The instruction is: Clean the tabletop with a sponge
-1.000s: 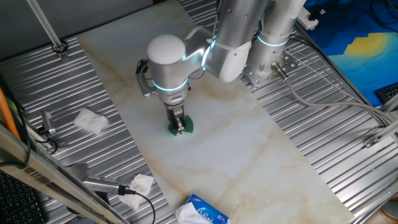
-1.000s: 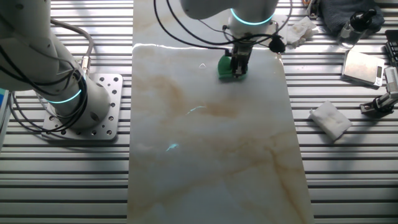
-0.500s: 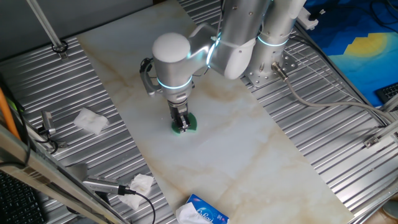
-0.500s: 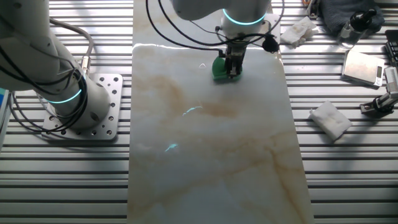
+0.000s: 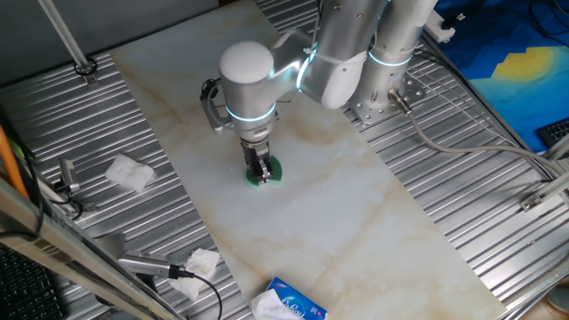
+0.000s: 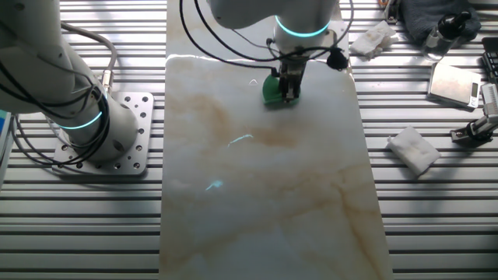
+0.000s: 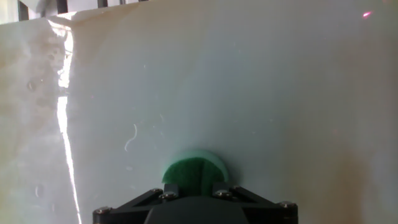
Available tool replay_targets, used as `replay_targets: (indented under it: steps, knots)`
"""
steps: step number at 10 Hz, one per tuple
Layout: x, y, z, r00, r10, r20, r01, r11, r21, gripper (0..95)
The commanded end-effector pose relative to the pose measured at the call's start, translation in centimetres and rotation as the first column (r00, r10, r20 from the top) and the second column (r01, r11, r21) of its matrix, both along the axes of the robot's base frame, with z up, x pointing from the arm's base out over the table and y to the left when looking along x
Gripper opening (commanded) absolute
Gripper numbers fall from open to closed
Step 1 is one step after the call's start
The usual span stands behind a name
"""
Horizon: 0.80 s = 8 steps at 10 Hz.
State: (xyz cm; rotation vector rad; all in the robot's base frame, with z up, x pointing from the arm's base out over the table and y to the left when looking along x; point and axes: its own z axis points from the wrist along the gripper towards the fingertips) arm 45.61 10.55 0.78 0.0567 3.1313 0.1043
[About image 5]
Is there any grey depth camera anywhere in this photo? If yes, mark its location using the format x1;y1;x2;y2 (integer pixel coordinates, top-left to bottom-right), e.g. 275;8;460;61
117;251;195;280

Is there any white power strip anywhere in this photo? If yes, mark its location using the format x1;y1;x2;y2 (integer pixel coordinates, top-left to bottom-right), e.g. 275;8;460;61
421;11;466;44

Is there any black camera cable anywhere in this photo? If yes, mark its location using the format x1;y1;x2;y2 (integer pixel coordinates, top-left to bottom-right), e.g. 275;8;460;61
190;273;224;320

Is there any white facial tissue sheet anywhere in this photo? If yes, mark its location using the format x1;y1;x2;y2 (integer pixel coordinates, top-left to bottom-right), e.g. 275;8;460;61
251;288;308;320

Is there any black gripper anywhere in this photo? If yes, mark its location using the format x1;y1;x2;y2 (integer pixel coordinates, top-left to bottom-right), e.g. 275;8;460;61
241;140;275;184

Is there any aluminium profile with bracket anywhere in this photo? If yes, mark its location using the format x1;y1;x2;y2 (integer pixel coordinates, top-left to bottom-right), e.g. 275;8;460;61
518;171;569;213

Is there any green sponge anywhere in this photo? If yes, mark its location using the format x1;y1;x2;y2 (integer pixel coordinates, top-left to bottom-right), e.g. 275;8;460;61
245;154;284;188

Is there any orange pole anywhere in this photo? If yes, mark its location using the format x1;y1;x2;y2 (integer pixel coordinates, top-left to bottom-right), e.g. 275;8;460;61
0;124;30;201

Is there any aluminium pole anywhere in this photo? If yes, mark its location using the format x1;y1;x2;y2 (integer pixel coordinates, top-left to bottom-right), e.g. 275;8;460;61
36;0;100;86

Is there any blue tissue pack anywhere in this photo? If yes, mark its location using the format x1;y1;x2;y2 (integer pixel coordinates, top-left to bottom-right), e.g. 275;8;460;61
266;276;329;320

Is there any blue and yellow mat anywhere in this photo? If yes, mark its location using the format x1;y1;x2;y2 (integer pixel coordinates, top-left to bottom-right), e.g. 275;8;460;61
433;0;569;155

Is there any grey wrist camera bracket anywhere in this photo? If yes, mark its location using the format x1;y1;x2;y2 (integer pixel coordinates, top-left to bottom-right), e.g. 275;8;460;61
199;78;236;135

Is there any aluminium frame beam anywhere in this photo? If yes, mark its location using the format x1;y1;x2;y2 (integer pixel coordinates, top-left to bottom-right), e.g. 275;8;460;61
0;177;188;320

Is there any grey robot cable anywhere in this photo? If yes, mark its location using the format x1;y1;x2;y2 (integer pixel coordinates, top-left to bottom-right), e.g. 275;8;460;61
387;87;569;179

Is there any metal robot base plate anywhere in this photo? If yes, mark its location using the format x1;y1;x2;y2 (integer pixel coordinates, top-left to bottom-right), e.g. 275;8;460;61
341;66;428;126

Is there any beige marble slab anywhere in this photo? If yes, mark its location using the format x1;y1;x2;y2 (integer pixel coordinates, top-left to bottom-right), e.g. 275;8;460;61
108;0;507;320

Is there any black keyboard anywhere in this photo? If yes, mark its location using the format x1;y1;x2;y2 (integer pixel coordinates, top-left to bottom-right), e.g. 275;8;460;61
535;117;569;150
0;244;68;320

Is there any crumpled white tissue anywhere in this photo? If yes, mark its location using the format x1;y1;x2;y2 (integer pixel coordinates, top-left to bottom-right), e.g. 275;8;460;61
168;247;221;301
105;153;157;194

